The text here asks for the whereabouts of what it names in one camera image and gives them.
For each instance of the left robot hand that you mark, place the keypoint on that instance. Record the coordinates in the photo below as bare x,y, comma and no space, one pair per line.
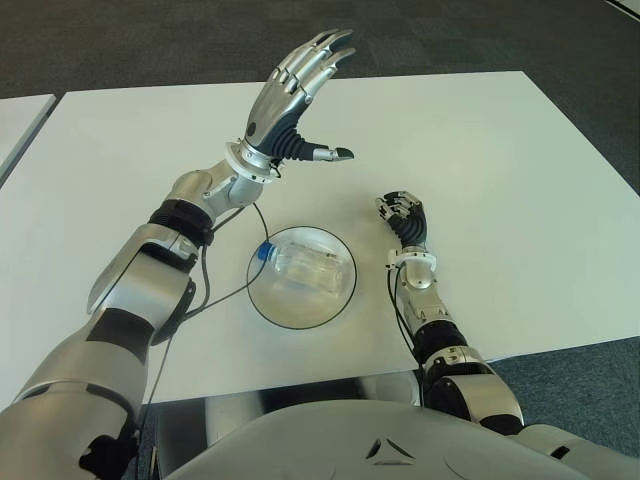
272,115

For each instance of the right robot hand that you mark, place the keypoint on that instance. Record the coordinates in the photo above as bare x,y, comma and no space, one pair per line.
414,225

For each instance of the clear bottle with blue cap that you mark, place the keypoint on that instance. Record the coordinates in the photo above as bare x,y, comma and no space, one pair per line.
310,265

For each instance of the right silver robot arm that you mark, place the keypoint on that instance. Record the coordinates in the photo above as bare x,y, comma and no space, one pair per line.
425,300

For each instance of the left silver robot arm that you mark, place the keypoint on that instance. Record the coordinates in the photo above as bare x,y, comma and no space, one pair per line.
140,280

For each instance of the white plate with black rim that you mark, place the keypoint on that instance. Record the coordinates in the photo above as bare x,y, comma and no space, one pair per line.
295,309

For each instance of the white table leg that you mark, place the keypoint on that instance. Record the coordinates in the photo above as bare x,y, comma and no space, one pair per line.
385,390

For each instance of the grey robot torso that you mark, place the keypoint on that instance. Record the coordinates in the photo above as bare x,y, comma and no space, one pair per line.
325,440

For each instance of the neighbouring white table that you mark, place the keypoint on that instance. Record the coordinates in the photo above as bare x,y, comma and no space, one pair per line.
20,120

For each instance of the grey table leg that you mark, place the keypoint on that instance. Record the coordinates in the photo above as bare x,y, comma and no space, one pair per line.
220,425

